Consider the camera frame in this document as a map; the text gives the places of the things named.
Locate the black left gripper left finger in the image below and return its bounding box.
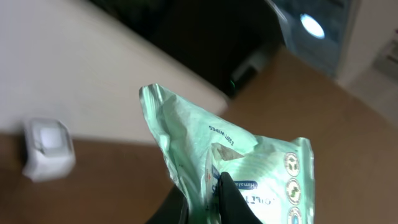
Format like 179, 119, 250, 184
146, 185, 189, 224

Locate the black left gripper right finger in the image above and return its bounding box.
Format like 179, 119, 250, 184
218, 172, 262, 224

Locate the green wet wipes pack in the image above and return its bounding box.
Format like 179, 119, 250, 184
139, 84, 315, 223

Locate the white barcode scanner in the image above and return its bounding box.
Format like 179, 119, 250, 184
22, 118, 76, 182

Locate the black monitor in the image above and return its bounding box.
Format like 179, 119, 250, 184
91, 0, 285, 98

